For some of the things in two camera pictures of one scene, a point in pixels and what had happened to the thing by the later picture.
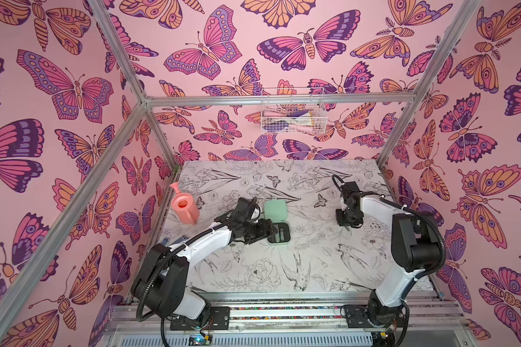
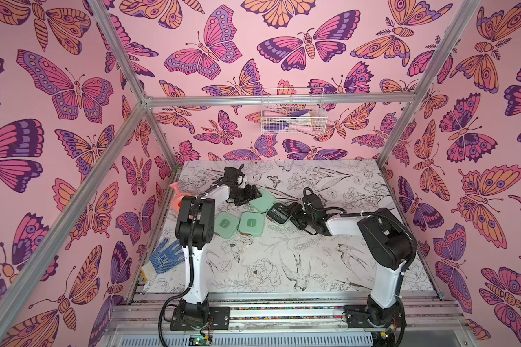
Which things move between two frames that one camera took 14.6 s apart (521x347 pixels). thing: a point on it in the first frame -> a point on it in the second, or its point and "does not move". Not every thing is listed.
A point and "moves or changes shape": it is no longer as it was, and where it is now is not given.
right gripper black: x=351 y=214 -> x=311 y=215
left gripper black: x=263 y=232 -> x=248 y=196
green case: x=276 y=210 moves or changes shape
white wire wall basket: x=293 y=110 does not move
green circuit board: x=199 y=340 does not move
